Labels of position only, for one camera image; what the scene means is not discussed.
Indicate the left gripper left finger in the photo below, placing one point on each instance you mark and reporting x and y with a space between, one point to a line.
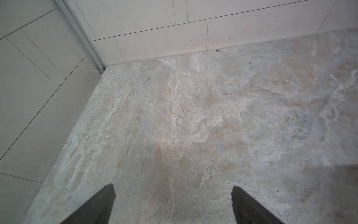
97 210

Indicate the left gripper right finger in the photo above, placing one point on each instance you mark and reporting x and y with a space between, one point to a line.
249 211

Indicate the left corner aluminium post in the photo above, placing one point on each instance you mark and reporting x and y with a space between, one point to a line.
74 26

